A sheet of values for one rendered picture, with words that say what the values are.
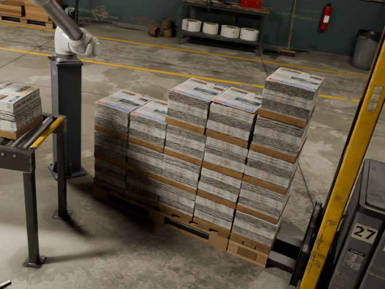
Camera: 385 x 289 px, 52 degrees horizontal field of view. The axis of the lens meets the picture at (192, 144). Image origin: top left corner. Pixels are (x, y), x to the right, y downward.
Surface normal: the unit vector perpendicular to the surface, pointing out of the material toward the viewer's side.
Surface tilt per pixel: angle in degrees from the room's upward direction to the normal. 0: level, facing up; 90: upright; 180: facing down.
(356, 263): 90
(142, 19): 90
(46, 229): 0
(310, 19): 90
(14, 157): 90
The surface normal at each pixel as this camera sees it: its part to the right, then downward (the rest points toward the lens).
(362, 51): -0.73, 0.34
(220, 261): 0.13, -0.89
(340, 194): -0.41, 0.36
